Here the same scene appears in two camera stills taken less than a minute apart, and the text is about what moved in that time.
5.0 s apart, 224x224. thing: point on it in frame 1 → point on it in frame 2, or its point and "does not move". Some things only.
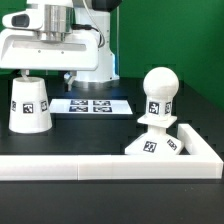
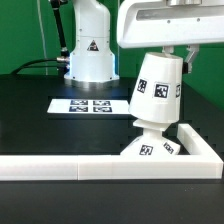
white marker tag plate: [91, 106] does not move
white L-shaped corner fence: [198, 161] does not move
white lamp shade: [29, 111] → [156, 93]
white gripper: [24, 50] → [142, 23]
